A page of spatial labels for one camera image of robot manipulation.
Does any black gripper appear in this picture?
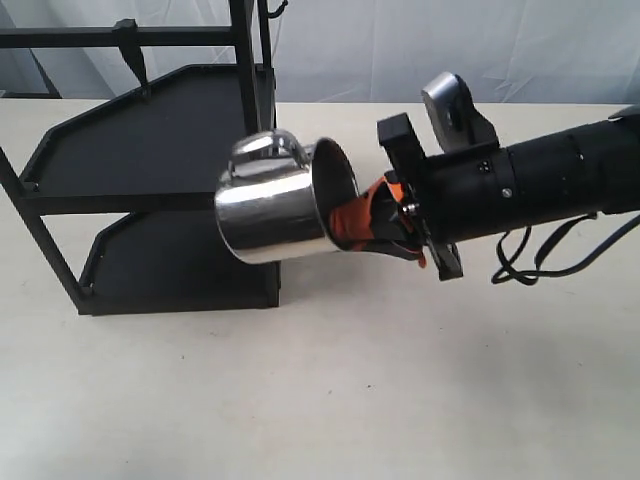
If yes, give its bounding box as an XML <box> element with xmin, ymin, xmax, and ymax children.
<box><xmin>329</xmin><ymin>113</ymin><xmax>500</xmax><ymax>281</ymax></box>

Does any black cable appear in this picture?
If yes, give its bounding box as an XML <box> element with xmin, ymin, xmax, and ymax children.
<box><xmin>490</xmin><ymin>210</ymin><xmax>640</xmax><ymax>287</ymax></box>

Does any black two-tier metal rack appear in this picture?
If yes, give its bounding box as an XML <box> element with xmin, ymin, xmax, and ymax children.
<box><xmin>1</xmin><ymin>1</ymin><xmax>280</xmax><ymax>316</ymax></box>

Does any stainless steel mug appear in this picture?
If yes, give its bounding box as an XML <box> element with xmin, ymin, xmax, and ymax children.
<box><xmin>214</xmin><ymin>129</ymin><xmax>359</xmax><ymax>264</ymax></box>

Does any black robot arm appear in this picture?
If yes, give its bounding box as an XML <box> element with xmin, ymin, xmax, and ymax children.
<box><xmin>329</xmin><ymin>108</ymin><xmax>639</xmax><ymax>286</ymax></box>

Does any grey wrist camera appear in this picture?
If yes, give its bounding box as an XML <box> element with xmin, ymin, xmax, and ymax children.
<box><xmin>421</xmin><ymin>72</ymin><xmax>499</xmax><ymax>153</ymax></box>

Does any black side hook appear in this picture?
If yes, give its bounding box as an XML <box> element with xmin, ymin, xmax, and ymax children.
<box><xmin>257</xmin><ymin>0</ymin><xmax>289</xmax><ymax>20</ymax></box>

